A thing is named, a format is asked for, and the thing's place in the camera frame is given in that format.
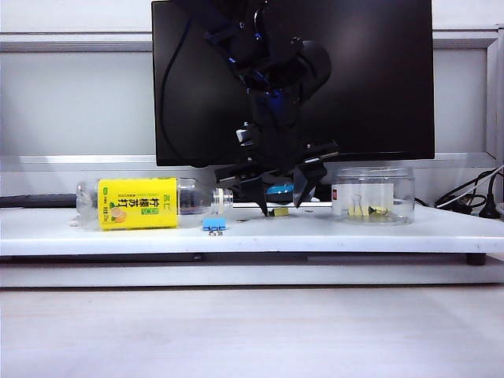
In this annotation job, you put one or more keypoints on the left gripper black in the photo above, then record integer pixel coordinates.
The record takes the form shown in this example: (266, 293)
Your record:
(275, 153)

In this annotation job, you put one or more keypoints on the blue black computer mouse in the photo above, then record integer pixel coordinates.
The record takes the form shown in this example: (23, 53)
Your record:
(279, 191)

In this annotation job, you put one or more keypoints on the silver white monitor stand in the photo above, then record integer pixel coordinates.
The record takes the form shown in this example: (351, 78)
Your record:
(313, 195)

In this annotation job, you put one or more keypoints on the blue binder clip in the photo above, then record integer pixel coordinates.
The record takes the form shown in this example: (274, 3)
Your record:
(213, 223)

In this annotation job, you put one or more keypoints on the clear plastic jar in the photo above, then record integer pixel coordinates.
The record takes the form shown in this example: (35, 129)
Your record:
(372, 179)

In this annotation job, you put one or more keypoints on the black flat computer monitor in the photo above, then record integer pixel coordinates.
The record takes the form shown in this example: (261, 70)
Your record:
(374, 78)

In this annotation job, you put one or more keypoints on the clear bottle yellow label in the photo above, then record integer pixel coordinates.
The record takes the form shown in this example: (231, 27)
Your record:
(138, 204)

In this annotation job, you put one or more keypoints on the white desktop riser board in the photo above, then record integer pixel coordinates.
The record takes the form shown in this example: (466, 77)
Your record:
(118, 240)

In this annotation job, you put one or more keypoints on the black riser foot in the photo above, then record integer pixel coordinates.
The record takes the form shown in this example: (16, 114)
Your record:
(476, 260)

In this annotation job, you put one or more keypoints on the black power plug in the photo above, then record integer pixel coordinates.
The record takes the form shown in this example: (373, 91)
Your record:
(489, 201)

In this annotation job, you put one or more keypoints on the black keyboard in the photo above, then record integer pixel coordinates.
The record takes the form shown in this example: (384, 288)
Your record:
(39, 201)

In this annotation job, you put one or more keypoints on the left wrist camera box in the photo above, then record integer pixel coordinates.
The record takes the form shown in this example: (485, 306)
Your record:
(243, 136)

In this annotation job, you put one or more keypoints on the grey aluminium partition frame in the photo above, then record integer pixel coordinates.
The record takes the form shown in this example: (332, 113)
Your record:
(78, 43)

